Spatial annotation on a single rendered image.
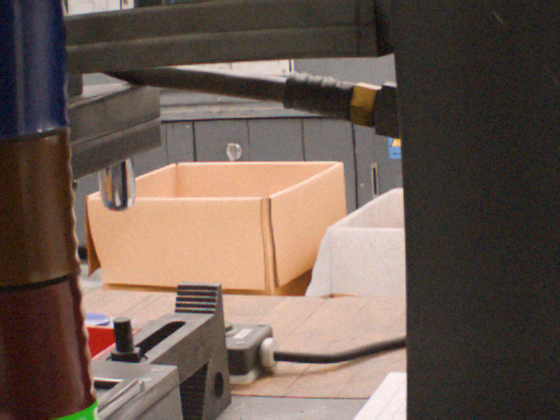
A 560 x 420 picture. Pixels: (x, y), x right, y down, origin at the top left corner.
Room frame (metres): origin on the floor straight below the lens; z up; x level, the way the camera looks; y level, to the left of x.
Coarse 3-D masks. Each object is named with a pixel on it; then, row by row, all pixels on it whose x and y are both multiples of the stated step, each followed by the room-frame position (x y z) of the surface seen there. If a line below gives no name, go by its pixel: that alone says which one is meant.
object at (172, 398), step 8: (168, 392) 0.64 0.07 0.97; (176, 392) 0.65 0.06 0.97; (160, 400) 0.63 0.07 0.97; (168, 400) 0.64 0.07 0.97; (176, 400) 0.65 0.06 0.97; (152, 408) 0.62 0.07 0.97; (160, 408) 0.63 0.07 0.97; (168, 408) 0.64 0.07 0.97; (176, 408) 0.65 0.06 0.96; (144, 416) 0.60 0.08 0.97; (152, 416) 0.62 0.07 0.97; (160, 416) 0.63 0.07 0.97; (168, 416) 0.64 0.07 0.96; (176, 416) 0.65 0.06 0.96
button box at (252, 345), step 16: (240, 336) 0.91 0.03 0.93; (256, 336) 0.91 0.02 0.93; (272, 336) 0.94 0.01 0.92; (400, 336) 0.96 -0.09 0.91; (240, 352) 0.89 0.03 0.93; (256, 352) 0.90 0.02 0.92; (272, 352) 0.91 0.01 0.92; (288, 352) 0.91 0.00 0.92; (304, 352) 0.91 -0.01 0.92; (336, 352) 0.92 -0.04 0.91; (352, 352) 0.93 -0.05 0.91; (368, 352) 0.94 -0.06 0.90; (240, 368) 0.89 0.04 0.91; (256, 368) 0.91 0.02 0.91; (272, 368) 0.91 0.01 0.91
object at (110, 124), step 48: (240, 0) 0.50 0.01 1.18; (288, 0) 0.49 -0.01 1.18; (336, 0) 0.48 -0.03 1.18; (384, 0) 0.50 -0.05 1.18; (96, 48) 0.51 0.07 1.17; (144, 48) 0.51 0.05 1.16; (192, 48) 0.50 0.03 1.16; (240, 48) 0.50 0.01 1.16; (288, 48) 0.49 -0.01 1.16; (336, 48) 0.48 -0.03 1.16; (384, 48) 0.49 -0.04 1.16; (96, 96) 0.59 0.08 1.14; (144, 96) 0.64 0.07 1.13; (96, 144) 0.58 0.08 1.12; (144, 144) 0.64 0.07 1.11
